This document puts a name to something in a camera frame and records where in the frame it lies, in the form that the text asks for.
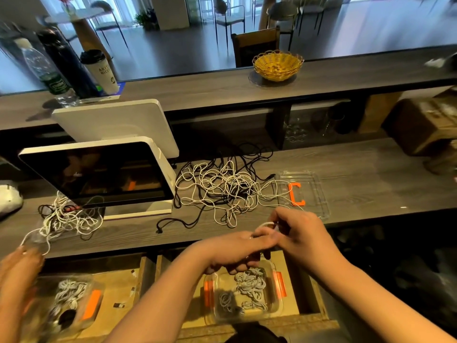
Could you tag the blue white notebook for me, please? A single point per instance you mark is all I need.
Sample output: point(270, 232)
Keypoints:
point(121, 88)

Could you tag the white paper coffee cup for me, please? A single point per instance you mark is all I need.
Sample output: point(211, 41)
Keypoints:
point(101, 71)

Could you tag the wooden drawer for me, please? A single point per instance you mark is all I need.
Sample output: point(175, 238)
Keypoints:
point(314, 296)
point(136, 310)

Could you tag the clear container drawer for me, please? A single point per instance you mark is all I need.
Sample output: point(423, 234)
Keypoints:
point(39, 321)
point(278, 303)

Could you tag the white touchscreen monitor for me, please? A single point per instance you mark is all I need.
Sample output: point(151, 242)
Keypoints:
point(93, 175)

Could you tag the brown cardboard box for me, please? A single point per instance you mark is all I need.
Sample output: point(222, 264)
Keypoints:
point(421, 125)

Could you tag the green potted plant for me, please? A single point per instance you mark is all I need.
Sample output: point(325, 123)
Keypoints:
point(146, 20)

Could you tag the person's right hand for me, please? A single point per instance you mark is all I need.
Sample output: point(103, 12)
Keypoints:
point(307, 239)

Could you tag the pink flower vase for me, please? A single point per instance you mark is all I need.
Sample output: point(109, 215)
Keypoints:
point(66, 2)

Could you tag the white headset device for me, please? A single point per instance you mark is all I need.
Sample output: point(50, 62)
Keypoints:
point(8, 200)

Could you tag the black thermos bottle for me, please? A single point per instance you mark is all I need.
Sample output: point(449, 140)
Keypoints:
point(71, 64)

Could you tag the grey wooden bar counter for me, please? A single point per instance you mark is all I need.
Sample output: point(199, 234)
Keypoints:
point(200, 93)

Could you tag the white customer display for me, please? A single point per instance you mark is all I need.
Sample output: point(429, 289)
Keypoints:
point(118, 128)

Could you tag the black device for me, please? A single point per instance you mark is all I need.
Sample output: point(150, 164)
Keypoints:
point(448, 62)

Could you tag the small white connector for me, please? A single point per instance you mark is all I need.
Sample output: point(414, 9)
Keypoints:
point(118, 305)

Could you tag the person's right forearm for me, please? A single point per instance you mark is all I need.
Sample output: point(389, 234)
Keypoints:
point(385, 307)

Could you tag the person's left forearm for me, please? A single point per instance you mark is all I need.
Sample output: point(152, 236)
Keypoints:
point(157, 303)

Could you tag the yellow woven basket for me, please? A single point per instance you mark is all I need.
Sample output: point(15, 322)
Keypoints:
point(278, 66)

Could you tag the clear plastic water bottle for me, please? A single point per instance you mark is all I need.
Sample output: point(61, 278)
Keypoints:
point(50, 78)

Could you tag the flat cardboard sheet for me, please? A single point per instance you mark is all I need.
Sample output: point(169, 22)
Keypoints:
point(378, 112)

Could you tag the black metal chair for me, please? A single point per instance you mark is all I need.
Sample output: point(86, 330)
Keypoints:
point(107, 9)
point(283, 12)
point(227, 14)

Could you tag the round wooden table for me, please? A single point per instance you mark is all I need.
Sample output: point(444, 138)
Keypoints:
point(75, 16)
point(270, 7)

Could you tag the brown wooden chair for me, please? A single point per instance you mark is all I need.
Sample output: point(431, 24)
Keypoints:
point(255, 47)

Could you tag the person's left hand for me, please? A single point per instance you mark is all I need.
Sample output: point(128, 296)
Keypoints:
point(232, 250)

